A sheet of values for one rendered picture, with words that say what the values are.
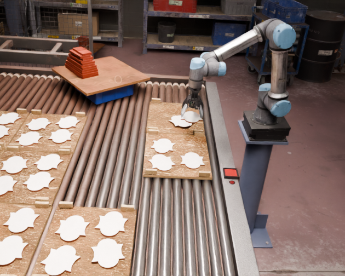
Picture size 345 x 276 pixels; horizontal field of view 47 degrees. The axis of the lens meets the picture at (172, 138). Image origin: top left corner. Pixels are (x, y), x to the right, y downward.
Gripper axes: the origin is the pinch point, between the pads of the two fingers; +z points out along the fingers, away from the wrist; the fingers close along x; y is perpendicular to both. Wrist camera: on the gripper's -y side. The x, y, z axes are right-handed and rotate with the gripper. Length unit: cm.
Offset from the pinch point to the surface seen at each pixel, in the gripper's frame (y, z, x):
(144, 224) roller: 75, 13, -20
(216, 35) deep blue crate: -421, 81, 54
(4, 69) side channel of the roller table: -78, 13, -139
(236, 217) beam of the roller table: 67, 13, 20
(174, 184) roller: 46.2, 13.6, -7.8
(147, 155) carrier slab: 25.1, 12.0, -23.0
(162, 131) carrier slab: -2.1, 12.3, -16.3
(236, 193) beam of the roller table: 50, 14, 22
